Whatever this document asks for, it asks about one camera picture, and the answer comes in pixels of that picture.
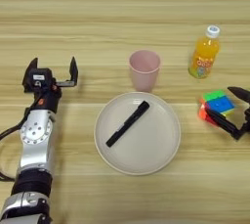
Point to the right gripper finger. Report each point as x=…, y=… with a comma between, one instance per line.
x=242, y=94
x=224, y=122

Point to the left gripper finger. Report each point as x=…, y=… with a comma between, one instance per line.
x=74, y=71
x=28, y=69

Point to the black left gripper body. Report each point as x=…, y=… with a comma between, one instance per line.
x=49, y=99

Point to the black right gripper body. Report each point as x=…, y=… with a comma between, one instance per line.
x=247, y=120

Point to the colourful puzzle cube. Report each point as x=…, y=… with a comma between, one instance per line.
x=219, y=104

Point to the orange juice bottle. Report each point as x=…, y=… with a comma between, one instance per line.
x=204, y=56

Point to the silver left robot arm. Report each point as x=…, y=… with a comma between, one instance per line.
x=35, y=143

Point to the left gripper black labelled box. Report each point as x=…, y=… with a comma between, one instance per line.
x=42, y=78

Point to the pink plastic cup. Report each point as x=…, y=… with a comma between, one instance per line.
x=144, y=71

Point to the round beige plate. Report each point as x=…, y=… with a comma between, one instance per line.
x=153, y=143

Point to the black marker pen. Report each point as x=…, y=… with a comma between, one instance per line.
x=127, y=124

